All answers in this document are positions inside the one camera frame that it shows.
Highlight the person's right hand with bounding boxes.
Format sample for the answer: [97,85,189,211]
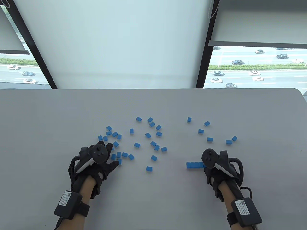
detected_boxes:
[201,149,245,201]

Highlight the person's left hand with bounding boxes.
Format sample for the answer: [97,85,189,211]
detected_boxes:
[69,141,119,198]

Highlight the blue mahjong tiles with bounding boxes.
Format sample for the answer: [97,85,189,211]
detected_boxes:
[98,117,238,172]

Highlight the person's left forearm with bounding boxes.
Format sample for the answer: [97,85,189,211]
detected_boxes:
[60,176,97,230]

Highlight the person's right forearm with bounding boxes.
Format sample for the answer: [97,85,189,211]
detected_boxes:
[218,181,254,230]

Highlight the black and white hand controller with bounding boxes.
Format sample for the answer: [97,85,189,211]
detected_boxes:
[201,148,237,178]
[74,144,108,174]

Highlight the green roadside hedge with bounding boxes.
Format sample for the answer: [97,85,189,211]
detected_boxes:
[208,63,307,71]
[0,57,39,66]

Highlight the wide white roller blind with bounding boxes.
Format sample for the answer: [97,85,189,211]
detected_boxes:
[13,0,214,89]

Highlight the grey roller blind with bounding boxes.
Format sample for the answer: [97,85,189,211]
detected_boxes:
[208,0,307,47]
[0,10,30,55]

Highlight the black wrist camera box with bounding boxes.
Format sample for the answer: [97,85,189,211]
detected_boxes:
[54,190,91,220]
[227,198,263,228]

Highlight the black window frame post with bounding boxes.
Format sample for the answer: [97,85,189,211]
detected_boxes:
[6,0,58,89]
[196,0,220,89]

